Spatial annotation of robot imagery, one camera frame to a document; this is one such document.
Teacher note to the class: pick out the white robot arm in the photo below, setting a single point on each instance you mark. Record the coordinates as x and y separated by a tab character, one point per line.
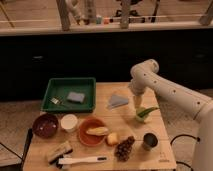
199	106

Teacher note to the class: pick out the green plastic tray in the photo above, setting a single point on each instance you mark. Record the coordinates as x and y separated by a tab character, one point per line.
60	88

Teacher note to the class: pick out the orange plate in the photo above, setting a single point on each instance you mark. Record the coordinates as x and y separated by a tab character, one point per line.
90	140

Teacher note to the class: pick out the light green cup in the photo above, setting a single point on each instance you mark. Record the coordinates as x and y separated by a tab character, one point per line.
140	119

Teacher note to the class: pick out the grey sponge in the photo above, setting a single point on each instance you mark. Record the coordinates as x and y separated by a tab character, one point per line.
76	97

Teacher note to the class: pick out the grey-blue towel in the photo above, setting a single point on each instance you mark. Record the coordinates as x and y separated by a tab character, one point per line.
116	101

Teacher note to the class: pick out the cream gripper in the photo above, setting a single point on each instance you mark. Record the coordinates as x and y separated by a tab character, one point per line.
137	101

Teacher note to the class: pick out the white black-tipped brush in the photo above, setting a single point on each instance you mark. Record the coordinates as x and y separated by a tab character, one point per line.
82	160

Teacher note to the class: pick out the yellow corn cob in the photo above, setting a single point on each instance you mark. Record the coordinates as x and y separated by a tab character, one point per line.
98	131

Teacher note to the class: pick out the purple grape bunch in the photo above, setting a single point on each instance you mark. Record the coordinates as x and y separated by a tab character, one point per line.
124	149

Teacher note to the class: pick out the dark red bowl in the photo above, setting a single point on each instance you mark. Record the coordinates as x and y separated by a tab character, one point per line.
45	126

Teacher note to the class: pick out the yellow apple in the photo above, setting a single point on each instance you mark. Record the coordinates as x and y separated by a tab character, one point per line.
112	139

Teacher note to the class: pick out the white cup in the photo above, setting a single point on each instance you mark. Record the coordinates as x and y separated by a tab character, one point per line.
69	122

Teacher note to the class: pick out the dark green cup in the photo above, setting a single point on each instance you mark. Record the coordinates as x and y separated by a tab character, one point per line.
149	141

